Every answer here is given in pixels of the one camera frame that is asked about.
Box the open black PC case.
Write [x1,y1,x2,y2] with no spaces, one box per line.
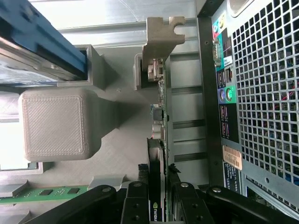
[196,0,299,217]

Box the hard disk in blue caddy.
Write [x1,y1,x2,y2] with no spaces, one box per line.
[0,0,88,88]

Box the green RAM stick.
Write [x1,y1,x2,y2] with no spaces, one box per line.
[0,185,99,203]

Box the grey parts rack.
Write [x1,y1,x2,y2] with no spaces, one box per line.
[0,44,169,224]

